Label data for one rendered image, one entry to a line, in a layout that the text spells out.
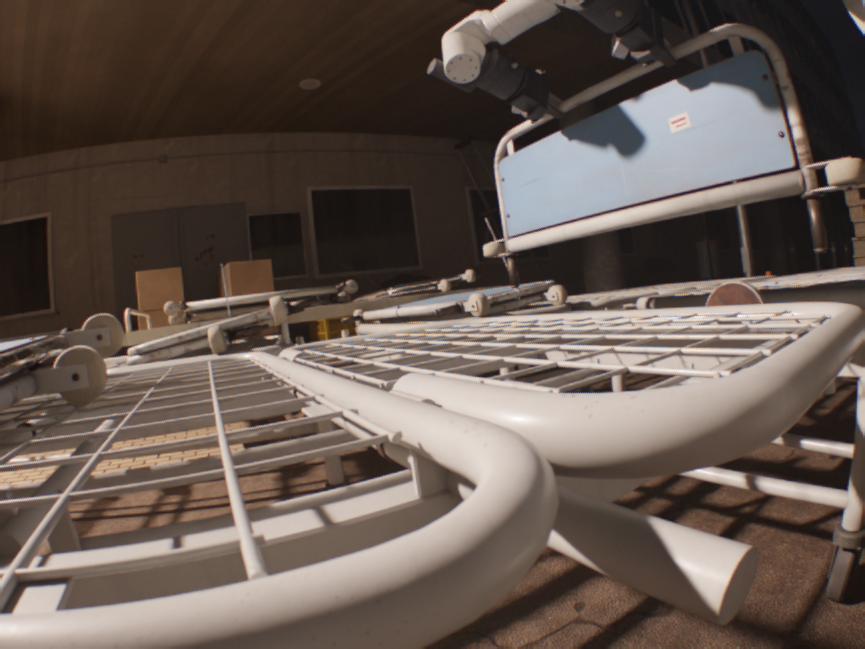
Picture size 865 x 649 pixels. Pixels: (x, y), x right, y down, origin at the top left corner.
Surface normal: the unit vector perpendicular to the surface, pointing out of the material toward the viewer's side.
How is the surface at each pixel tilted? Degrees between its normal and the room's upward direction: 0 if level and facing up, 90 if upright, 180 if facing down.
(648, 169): 90
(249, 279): 90
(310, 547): 90
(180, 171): 90
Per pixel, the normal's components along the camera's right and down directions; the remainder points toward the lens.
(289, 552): 0.47, -0.01
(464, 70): 0.03, 0.89
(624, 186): -0.87, 0.13
